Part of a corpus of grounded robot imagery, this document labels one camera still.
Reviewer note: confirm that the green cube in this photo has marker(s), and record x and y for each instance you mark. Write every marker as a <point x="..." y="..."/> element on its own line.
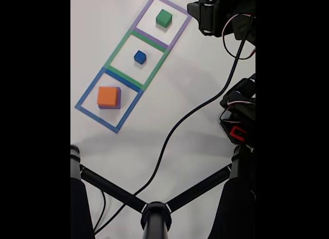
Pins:
<point x="164" y="18"/>

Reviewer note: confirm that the purple square frame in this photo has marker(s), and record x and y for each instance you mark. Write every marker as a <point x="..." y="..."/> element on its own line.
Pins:
<point x="150" y="36"/>

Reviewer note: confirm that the black tripod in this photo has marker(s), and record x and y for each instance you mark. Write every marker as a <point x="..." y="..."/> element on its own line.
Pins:
<point x="155" y="218"/>

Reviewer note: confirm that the large purple cube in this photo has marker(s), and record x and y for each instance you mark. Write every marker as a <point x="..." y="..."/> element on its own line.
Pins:
<point x="119" y="97"/>

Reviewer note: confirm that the green square frame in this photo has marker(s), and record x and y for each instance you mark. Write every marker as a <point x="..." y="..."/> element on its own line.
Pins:
<point x="123" y="75"/>

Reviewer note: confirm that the orange cube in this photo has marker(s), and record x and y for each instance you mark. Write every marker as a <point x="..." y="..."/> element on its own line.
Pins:
<point x="108" y="95"/>

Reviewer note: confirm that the small blue cube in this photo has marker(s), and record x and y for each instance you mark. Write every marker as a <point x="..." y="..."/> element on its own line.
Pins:
<point x="140" y="56"/>

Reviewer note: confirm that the blue square frame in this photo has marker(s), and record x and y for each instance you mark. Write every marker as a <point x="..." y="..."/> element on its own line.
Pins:
<point x="95" y="115"/>

